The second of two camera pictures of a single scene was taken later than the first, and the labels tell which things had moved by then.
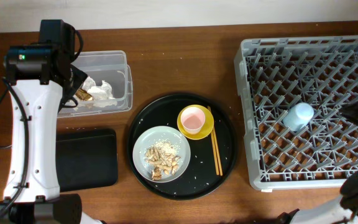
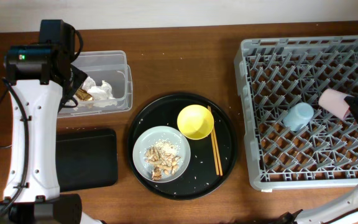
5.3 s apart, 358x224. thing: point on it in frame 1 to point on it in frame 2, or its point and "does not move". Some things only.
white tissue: (101, 93) does not move
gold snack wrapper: (82, 94) does not move
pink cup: (192, 119) to (333, 102)
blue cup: (298, 116) does not move
